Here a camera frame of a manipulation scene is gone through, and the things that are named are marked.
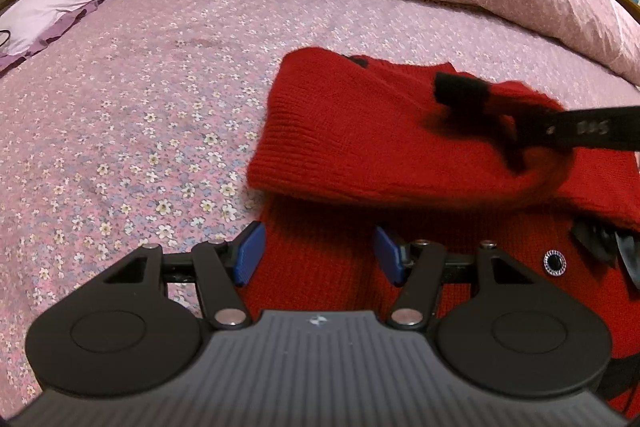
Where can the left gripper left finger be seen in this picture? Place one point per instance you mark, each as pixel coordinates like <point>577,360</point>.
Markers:
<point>217,270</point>

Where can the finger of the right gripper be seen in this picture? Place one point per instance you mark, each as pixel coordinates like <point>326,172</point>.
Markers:
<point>550,121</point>

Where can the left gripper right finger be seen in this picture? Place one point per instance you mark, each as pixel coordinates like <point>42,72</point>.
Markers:
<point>421,269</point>

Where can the red knit cardigan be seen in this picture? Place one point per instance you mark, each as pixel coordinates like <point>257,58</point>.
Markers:
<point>353,145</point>

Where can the pink floral bed sheet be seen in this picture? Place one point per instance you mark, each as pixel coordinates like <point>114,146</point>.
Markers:
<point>138,123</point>

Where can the lilac ruffled pillow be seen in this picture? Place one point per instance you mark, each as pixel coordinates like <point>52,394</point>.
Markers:
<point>29,26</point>

